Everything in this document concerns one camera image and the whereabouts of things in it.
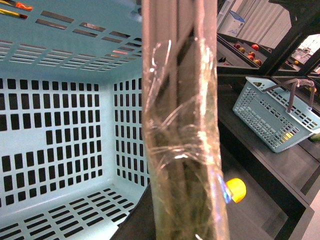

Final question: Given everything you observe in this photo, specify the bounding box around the light blue plastic basket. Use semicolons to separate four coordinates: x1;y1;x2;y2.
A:
0;0;150;240

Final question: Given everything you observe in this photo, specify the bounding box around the yellow mango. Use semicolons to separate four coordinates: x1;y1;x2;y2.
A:
226;178;247;204

